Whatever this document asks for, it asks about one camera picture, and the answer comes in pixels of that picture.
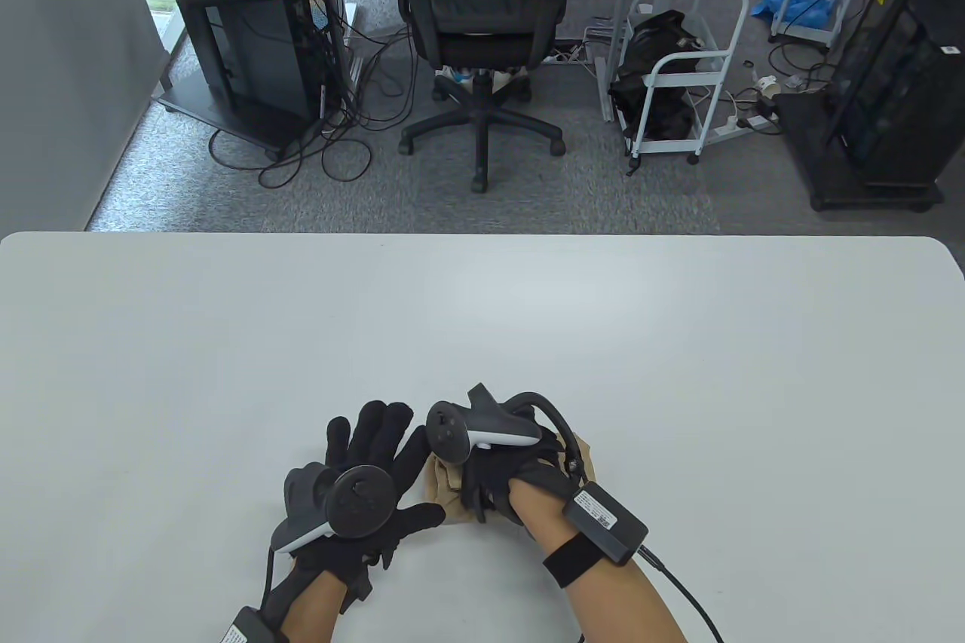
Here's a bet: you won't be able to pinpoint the person's left hand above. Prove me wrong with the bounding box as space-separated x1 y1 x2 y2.
268 402 447 614

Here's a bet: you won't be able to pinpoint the person's right hand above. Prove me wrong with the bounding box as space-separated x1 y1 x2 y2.
456 436 581 527

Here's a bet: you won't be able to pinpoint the beige fabric pen pouch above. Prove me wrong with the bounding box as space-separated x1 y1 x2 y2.
422 432 600 527

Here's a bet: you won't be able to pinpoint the person's right forearm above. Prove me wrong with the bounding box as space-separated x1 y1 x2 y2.
509 477 691 643

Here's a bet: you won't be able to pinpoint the person's left forearm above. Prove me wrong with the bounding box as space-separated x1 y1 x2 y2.
283 571 351 643

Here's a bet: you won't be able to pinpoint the dark grey right hand controller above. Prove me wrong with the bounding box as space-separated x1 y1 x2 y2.
426 383 587 482

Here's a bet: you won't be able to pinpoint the dark grey hand controller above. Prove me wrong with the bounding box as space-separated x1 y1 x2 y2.
270 464 397 553
426 383 587 482

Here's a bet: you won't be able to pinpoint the dark grey left hand controller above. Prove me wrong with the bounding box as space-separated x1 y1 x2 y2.
270 464 397 553

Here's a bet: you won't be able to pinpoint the black labelled sensor box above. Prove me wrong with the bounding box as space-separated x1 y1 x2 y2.
562 481 649 567
225 605 283 643

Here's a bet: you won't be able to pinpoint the black computer tower cart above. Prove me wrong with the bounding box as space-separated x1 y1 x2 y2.
155 0 355 161

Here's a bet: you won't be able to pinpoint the black wheeled platform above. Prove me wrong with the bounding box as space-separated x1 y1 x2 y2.
777 93 947 213

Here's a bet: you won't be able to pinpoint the black backpack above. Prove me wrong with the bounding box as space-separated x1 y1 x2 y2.
608 10 706 142

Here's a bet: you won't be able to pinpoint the white metal trolley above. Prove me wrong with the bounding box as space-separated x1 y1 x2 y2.
624 0 751 176

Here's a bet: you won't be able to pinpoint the blue plastic bag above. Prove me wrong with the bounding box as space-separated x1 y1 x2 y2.
750 0 839 29

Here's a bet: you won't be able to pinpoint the black equipment case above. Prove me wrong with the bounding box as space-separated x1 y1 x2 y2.
826 0 965 188

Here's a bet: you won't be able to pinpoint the black wrist strap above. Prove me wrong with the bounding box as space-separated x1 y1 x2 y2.
541 534 604 589

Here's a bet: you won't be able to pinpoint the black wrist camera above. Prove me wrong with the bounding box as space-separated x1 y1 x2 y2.
339 560 374 614

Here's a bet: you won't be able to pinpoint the black floor cables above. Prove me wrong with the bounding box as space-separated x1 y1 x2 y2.
207 25 423 190

